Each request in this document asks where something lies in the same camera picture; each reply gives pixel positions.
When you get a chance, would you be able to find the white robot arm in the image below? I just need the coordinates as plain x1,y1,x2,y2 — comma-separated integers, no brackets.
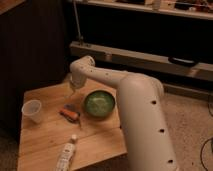
70,56,180,171

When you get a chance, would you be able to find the green ceramic bowl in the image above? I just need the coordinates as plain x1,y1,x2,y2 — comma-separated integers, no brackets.
83,90,115,118

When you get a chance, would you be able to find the orange handled tool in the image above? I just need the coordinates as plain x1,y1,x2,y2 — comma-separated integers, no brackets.
59,104,81,125

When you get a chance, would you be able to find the black case handle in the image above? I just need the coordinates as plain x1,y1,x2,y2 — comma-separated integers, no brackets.
168,57,199,67

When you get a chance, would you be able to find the long grey case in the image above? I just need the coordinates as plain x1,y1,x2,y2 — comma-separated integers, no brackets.
69,41,213,82

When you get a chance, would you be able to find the wooden shelf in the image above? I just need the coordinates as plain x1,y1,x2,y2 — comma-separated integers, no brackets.
76,0,213,21

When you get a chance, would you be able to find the wooden low table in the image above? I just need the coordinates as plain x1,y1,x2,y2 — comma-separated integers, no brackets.
18,80,126,171

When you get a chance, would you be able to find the metal pole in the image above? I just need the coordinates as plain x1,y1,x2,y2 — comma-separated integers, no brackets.
73,0,83,45

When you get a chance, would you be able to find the black cable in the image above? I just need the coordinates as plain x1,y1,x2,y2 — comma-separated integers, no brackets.
199,96,213,171

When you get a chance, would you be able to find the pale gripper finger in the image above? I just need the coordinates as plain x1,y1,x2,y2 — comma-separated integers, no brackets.
68,89,75,98

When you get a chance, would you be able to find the translucent white cup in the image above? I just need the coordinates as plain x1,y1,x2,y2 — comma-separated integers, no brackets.
21,99,43,124

